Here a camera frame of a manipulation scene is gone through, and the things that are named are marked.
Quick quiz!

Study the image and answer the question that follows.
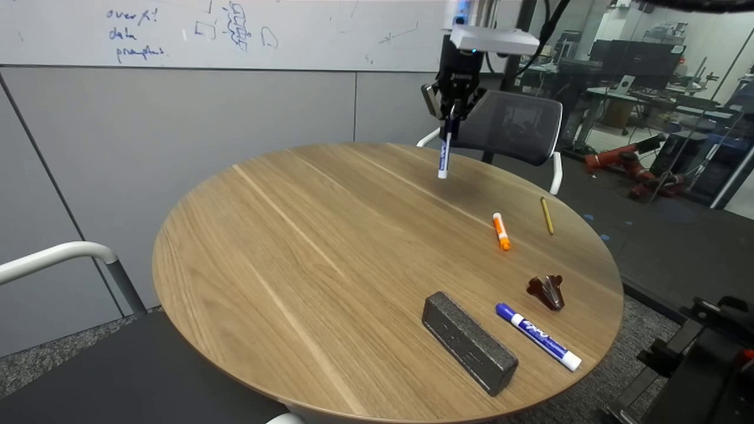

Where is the wall whiteboard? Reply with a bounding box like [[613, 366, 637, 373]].
[[0, 0, 525, 75]]

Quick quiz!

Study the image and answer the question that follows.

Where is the dark brown binder clip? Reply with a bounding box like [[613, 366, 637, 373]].
[[527, 275, 565, 312]]

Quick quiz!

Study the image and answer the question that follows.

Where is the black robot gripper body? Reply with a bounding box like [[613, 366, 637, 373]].
[[435, 38, 482, 103]]

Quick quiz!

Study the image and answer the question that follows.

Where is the white armrest chair left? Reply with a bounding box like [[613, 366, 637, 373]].
[[0, 239, 307, 424]]

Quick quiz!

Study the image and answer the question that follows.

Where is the black equipment bottom right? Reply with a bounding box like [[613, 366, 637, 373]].
[[599, 297, 754, 424]]

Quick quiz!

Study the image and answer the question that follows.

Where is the yellow pencil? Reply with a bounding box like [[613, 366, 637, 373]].
[[540, 195, 555, 235]]

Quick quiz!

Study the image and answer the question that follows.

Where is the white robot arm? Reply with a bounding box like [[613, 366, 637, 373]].
[[422, 0, 540, 134]]

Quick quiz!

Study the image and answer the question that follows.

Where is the black desk in background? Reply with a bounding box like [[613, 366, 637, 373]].
[[515, 36, 739, 151]]

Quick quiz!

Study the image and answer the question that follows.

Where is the black mesh office chair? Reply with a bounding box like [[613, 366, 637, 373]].
[[417, 89, 562, 195]]

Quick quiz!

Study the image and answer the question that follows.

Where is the red machine on floor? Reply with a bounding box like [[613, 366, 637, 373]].
[[585, 134, 684, 200]]

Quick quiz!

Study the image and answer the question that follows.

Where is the round wooden table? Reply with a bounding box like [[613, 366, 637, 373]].
[[154, 144, 624, 424]]

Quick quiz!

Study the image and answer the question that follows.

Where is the blue white marker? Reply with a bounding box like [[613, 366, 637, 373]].
[[494, 305, 581, 373], [435, 131, 452, 179]]

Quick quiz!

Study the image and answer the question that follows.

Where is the black whiteboard eraser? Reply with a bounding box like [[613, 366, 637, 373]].
[[422, 292, 519, 395]]

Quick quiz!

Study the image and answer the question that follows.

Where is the orange marker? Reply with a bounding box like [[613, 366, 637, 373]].
[[493, 212, 511, 253]]

